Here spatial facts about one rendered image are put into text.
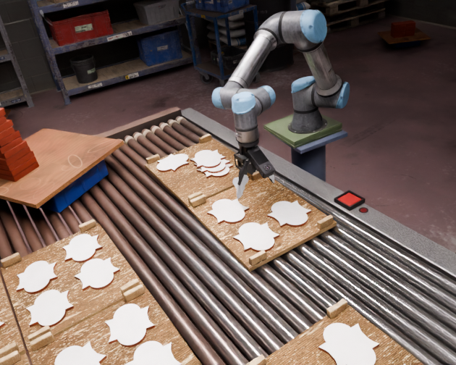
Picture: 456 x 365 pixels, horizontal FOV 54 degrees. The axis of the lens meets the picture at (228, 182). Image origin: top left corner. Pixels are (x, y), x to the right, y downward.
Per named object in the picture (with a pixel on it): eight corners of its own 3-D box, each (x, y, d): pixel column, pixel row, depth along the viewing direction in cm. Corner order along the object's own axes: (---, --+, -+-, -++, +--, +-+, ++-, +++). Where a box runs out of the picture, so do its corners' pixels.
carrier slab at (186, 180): (212, 140, 212) (212, 137, 211) (263, 174, 181) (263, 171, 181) (145, 167, 198) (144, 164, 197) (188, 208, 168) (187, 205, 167)
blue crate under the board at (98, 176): (60, 164, 211) (53, 145, 205) (111, 174, 197) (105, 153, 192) (6, 200, 189) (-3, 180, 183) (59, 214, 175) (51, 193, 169)
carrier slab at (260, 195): (265, 176, 180) (265, 172, 179) (336, 225, 149) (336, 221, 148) (188, 210, 167) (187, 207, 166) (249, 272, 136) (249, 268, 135)
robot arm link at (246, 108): (260, 90, 143) (246, 101, 137) (263, 122, 149) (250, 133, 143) (239, 89, 147) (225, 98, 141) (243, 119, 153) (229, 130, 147)
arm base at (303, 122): (310, 116, 226) (308, 97, 221) (329, 124, 214) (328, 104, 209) (285, 126, 221) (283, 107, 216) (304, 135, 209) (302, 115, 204)
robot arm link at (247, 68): (262, 6, 177) (205, 93, 156) (286, 4, 171) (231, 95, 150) (271, 30, 185) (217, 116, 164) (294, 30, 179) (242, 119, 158)
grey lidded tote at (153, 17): (171, 13, 597) (167, -6, 584) (183, 17, 570) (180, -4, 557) (136, 23, 577) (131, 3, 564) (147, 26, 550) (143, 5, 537)
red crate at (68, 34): (105, 27, 572) (99, 4, 557) (114, 34, 537) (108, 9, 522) (53, 40, 551) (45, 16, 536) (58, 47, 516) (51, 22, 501)
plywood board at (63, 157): (45, 131, 220) (43, 127, 219) (124, 143, 197) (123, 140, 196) (-47, 185, 184) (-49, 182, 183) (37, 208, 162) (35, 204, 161)
